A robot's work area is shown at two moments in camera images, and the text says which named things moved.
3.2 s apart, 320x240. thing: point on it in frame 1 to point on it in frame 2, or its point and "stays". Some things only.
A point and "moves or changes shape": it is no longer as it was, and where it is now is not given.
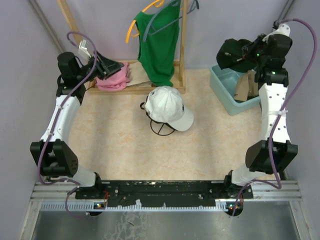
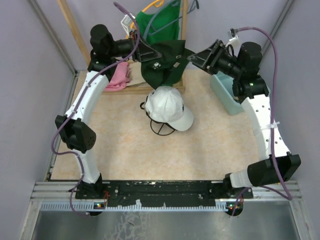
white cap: [165, 104] stays
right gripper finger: [250, 48] to [205, 58]
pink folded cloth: [118, 80] stays
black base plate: [164, 194] stays
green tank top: [159, 36] stays
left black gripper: [111, 66] to [144, 53]
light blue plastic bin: [223, 83] stays
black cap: [229, 51] moves or changes shape
